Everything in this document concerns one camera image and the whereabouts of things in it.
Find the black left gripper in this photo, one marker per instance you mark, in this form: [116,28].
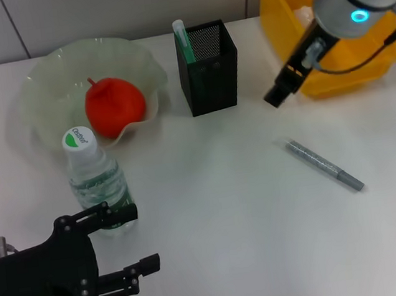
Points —
[37,279]

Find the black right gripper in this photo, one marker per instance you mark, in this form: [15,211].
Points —
[302,59]

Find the clear green-label water bottle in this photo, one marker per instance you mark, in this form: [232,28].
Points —
[96,175]

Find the grey silver marker pen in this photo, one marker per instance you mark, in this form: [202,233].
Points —
[323,165]

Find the white paper ball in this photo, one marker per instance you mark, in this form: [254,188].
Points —
[305,13]

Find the mint green utility knife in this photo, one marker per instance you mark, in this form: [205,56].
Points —
[185,45]

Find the black mesh pen holder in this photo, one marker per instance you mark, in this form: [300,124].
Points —
[209,89]

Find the translucent green glass fruit plate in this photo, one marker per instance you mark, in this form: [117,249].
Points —
[52,79]

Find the yellow plastic storage bin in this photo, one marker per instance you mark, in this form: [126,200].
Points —
[282,11]

